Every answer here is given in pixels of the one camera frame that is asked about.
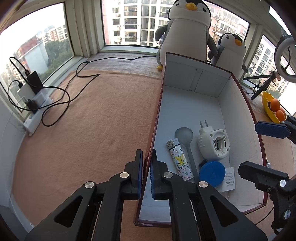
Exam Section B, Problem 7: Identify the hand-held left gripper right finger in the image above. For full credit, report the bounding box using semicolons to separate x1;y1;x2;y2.
150;149;269;241

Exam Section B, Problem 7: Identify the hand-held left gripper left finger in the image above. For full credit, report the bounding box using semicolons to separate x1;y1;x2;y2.
24;149;144;241

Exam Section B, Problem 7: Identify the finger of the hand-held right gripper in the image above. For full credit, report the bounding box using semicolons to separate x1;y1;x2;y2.
255;115;296;139
238;161;296;200

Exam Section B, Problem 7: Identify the patterned lighter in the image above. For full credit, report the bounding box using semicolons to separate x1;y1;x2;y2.
166;138;194;181

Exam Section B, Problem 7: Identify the white charger adapter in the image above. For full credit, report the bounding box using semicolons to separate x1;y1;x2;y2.
218;166;236;193

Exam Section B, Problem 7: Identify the blue round lid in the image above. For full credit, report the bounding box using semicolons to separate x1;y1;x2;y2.
198;161;226;188

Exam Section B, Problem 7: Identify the grey spoon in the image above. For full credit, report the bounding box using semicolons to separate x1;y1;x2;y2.
174;127;199;183

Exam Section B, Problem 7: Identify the white plug-in device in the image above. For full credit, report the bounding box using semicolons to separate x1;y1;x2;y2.
197;120;230;161

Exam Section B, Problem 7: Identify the dark red cardboard box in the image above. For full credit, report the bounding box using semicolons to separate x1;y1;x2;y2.
134;52;270;227

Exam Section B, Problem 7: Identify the yellow fruit tray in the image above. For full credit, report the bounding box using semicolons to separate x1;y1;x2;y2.
261;91;287;123

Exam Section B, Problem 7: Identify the black tripod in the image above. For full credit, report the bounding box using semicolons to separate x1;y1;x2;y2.
243;71;281;101

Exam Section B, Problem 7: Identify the small penguin plush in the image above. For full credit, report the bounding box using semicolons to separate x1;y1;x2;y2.
208;33;249;79

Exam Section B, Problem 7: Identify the grey checked cloth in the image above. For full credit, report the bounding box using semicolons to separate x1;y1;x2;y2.
76;53;264;109

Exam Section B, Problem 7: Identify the white power strip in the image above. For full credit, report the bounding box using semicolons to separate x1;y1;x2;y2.
23;91;53;136

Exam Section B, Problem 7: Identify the large penguin plush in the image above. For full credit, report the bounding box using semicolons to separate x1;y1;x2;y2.
155;0;219;71

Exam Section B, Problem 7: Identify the white power bank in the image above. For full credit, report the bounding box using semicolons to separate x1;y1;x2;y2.
17;85;35;99

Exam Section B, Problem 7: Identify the black power bank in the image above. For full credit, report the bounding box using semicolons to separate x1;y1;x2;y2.
25;71;44;87

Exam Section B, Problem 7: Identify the long black cable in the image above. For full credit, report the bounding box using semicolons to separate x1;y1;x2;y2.
42;54;162;127

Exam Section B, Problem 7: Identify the short black charging cable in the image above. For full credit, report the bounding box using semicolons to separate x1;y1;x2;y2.
9;57;30;77

